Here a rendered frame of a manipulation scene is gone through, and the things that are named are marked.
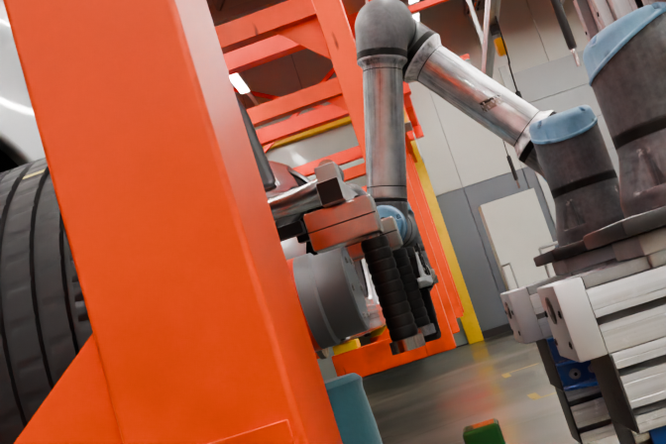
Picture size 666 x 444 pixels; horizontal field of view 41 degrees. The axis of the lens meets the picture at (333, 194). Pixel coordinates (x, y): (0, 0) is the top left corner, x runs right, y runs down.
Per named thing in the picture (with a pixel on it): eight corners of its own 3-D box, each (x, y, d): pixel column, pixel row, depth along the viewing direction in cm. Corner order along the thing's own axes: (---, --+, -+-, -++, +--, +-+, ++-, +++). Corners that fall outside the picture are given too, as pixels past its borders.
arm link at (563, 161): (549, 189, 151) (523, 116, 153) (549, 195, 164) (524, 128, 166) (618, 166, 148) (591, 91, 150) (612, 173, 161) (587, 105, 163)
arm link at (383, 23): (404, -22, 161) (415, 247, 156) (413, -4, 171) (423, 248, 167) (343, -15, 163) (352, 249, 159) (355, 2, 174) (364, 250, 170)
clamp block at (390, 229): (353, 262, 149) (344, 232, 150) (404, 245, 148) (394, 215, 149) (349, 261, 144) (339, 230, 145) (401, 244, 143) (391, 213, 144)
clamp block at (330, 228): (319, 254, 116) (307, 216, 116) (385, 232, 115) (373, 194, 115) (313, 253, 111) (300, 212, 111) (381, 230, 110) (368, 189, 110)
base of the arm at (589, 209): (632, 225, 161) (613, 173, 162) (655, 216, 146) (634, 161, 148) (553, 250, 162) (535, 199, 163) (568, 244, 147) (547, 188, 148)
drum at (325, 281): (248, 372, 137) (223, 285, 139) (378, 331, 135) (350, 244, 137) (223, 382, 123) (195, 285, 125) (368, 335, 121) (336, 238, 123)
